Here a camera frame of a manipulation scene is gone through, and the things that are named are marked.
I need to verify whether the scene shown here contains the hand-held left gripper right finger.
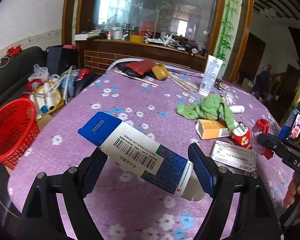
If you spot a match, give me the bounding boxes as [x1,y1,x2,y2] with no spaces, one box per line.
[187,143,282,240]

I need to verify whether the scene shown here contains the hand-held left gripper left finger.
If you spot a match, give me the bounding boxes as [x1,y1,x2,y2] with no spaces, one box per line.
[16,148,109,240]

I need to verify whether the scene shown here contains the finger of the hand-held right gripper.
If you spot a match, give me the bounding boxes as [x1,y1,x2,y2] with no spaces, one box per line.
[257,133,295,160]

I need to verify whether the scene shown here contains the red plastic wrapper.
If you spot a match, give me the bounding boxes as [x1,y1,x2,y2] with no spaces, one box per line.
[254,119,275,159]

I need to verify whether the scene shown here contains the red white snack packet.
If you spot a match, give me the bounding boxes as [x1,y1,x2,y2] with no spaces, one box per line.
[231,122,253,147]

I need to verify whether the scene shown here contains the orange cardboard box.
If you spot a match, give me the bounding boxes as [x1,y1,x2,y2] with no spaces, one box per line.
[195,119,234,140]

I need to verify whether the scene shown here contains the blue white medicine box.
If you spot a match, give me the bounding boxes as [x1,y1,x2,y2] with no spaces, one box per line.
[77,111,205,202]

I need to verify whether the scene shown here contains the green cloth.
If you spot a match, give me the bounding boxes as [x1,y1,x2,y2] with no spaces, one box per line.
[177,94,237,131]

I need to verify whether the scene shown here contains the red plastic basket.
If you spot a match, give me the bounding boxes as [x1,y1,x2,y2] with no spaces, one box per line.
[0,98,40,170]

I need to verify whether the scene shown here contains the person's right hand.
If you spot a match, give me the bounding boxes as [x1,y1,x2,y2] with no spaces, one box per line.
[283,172,300,209]

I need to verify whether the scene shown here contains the smartphone on blue stand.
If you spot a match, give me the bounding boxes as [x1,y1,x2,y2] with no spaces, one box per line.
[277,108,300,144]

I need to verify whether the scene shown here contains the flat white medicine box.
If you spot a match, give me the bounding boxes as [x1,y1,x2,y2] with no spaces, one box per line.
[210,140,258,172]

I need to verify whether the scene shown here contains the small white bottle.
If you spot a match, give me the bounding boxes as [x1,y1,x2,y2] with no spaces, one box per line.
[229,105,245,114]

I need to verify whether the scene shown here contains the crumpled white tissue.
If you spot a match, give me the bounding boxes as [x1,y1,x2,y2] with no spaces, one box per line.
[223,91,235,105]

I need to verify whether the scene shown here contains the brown cardboard box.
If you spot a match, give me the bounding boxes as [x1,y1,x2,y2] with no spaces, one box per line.
[36,113,53,131]

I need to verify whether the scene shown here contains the purple floral tablecloth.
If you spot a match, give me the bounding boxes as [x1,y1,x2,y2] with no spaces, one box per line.
[8,57,300,240]

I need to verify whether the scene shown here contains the yellow tray of white rolls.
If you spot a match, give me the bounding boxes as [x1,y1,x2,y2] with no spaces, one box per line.
[27,81,65,114]

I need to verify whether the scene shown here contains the bundle of wooden chopsticks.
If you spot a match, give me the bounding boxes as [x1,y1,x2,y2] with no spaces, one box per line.
[168,73,199,93]

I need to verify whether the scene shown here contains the white cream tube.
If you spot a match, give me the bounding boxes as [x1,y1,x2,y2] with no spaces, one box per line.
[198,54,224,97]

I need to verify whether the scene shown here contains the colourful printed bag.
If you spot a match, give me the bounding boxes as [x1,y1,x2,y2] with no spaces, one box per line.
[64,68,90,82]

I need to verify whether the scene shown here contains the pair of wooden chopsticks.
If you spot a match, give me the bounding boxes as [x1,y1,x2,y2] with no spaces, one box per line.
[114,70,159,87]

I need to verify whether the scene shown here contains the black pouch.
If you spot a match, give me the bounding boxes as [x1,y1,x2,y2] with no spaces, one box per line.
[116,62,140,78]

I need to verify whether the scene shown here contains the clear plastic bag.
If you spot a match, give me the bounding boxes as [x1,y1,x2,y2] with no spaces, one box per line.
[33,64,51,81]

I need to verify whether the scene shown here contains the red pouch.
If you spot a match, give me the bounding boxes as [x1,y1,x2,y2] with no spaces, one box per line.
[124,60,156,77]

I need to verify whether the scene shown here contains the dark blue paper bag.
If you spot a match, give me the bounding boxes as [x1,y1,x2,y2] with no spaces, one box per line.
[46,45,78,76]

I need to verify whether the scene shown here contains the black leather sofa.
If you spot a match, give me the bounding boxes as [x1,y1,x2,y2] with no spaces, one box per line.
[0,46,98,120]

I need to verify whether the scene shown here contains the bamboo painted panel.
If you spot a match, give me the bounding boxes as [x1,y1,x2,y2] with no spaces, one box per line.
[214,0,243,58]

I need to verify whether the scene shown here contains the wooden cabinet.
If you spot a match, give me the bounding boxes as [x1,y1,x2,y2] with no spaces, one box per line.
[76,39,208,76]

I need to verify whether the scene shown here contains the assorted bottles and boxes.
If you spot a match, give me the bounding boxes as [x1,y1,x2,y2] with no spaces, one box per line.
[74,23,208,57]

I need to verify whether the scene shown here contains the red knot ornament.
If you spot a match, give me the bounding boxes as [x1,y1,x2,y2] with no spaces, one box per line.
[5,45,22,56]

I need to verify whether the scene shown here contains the white strap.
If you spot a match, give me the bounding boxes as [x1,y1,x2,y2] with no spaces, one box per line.
[107,57,142,72]

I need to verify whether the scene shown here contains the large wall mirror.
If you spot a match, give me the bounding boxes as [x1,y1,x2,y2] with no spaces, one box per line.
[79,0,222,55]

